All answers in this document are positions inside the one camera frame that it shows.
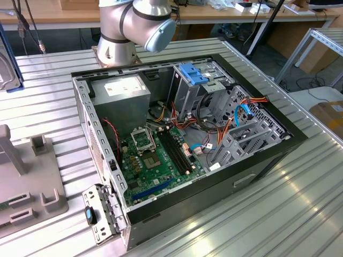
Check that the black open PC case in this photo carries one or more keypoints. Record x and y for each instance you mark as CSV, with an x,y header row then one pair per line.
x,y
201,203

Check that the large brown cardboard sheet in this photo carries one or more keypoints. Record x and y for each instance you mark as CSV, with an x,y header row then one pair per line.
x,y
286,40

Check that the grey power supply unit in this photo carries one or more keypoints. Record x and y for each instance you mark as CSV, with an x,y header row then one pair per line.
x,y
120,107

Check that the black RAM slot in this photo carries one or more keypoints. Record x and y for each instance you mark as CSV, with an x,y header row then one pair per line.
x,y
174,155
182,155

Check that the blue plastic drive latch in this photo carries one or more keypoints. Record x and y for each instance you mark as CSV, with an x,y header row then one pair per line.
x,y
191,72

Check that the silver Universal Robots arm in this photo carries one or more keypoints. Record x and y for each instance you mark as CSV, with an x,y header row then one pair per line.
x,y
115,48

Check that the white box with black lid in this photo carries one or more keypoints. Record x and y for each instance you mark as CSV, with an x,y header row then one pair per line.
x,y
241,9

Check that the small grey adapter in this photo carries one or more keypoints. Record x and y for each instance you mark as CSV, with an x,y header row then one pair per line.
x,y
6,11

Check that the blue expansion slot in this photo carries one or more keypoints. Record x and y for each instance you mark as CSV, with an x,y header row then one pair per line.
x,y
152,189

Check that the grey optical drive cage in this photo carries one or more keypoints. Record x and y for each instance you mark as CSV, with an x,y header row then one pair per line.
x,y
185,96

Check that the white printed box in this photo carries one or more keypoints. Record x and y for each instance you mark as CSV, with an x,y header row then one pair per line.
x,y
258,10

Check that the white side table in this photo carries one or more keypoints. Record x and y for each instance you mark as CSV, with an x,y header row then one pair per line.
x,y
321,95

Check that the grey disk bay cage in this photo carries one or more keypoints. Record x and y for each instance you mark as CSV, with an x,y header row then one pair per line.
x,y
231,152

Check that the aluminium frame shelf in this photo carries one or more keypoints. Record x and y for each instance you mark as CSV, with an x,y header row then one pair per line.
x,y
319,33

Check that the black slanted pole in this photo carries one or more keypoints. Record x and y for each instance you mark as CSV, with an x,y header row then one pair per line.
x,y
276,9

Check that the wooden desk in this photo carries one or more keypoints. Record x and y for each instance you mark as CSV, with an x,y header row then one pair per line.
x,y
214,14
67,16

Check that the flat cardboard tray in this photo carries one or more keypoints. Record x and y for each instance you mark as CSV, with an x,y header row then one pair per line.
x,y
297,9

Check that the person's blue shoe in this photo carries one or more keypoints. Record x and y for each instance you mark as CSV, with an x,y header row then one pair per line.
x,y
230,32

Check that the grey parts rack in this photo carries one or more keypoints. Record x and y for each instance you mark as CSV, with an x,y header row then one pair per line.
x,y
32,176

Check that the grey expansion slot bracket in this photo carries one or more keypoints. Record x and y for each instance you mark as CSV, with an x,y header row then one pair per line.
x,y
107,222

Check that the green RAM stick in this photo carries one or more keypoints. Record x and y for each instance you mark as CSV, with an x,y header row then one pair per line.
x,y
3,206

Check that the cardboard box with label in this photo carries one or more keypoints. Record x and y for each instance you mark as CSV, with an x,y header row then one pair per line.
x,y
329,117

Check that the green motherboard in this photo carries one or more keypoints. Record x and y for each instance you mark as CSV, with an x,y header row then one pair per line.
x,y
160,182

